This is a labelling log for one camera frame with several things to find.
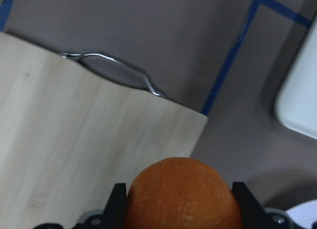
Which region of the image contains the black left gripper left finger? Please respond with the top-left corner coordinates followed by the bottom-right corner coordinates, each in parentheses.
top-left (101, 183), bottom-right (127, 229)

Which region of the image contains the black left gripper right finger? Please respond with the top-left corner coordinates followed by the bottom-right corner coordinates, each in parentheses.
top-left (232, 182), bottom-right (267, 229)

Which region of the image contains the orange fruit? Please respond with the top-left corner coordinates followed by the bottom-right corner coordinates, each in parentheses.
top-left (124, 158), bottom-right (243, 229)

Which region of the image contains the white tray with bear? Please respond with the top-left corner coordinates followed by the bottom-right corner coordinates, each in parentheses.
top-left (274, 20), bottom-right (317, 139)

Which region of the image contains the white round plate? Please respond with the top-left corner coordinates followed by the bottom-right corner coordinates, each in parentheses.
top-left (286, 199), bottom-right (317, 229)

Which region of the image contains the wooden cutting board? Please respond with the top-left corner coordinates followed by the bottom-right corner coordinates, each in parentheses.
top-left (0, 33), bottom-right (208, 229)

